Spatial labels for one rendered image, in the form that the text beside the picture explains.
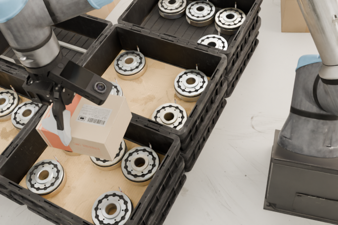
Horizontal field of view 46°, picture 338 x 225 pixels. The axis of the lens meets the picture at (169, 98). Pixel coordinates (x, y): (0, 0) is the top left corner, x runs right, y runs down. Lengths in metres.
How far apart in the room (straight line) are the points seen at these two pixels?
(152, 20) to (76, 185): 0.66
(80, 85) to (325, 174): 0.56
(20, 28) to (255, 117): 0.85
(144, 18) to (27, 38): 0.83
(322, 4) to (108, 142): 0.49
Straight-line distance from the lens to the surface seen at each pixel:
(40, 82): 0.80
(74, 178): 1.13
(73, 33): 1.50
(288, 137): 1.01
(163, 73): 1.27
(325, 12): 0.79
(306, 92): 0.96
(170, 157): 0.98
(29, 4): 0.65
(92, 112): 0.86
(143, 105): 1.21
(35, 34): 0.68
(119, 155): 1.09
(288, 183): 1.01
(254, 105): 1.34
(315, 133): 0.97
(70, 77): 0.75
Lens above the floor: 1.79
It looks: 52 degrees down
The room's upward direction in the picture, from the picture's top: 12 degrees counter-clockwise
